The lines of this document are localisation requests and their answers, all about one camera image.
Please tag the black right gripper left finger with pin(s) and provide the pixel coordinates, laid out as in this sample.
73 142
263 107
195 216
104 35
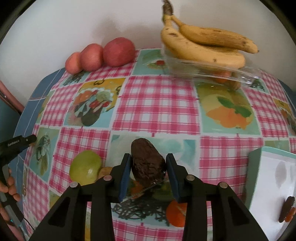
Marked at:
67 218

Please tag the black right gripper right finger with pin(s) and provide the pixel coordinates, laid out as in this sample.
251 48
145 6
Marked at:
231 219

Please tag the orange tangerine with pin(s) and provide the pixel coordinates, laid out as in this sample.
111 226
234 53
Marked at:
176 213

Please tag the green apple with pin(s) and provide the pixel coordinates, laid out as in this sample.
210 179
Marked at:
85 167

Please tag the brown kiwi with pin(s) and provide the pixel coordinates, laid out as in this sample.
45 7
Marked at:
104 171

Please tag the dark brown avocado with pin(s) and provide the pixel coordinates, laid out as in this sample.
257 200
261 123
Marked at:
148 165

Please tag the person left hand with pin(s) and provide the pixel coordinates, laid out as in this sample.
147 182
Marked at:
10 188

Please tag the small tangerine on tray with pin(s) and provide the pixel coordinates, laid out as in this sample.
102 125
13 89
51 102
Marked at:
290 215

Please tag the dark avocado on tray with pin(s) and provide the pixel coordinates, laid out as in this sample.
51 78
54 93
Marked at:
288 204

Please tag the white tray teal rim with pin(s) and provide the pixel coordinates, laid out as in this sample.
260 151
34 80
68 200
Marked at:
270 181

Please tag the checkered fruit print tablecloth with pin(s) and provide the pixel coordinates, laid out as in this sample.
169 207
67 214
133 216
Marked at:
209 128

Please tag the small red apple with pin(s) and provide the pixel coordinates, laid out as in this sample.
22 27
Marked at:
72 64

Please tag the middle red apple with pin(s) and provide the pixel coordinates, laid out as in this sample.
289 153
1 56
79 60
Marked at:
91 57

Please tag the clear plastic container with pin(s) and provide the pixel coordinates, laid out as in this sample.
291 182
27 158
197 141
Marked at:
230 77

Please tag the large red apple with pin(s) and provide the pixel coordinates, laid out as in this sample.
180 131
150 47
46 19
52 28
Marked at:
119 52

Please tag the lower yellow banana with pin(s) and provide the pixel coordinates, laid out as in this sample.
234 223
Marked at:
183 48

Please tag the yellow banana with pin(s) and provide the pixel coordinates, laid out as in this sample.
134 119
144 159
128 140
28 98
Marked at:
216 37
183 48

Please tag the upper yellow banana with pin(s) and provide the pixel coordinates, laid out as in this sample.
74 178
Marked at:
216 37

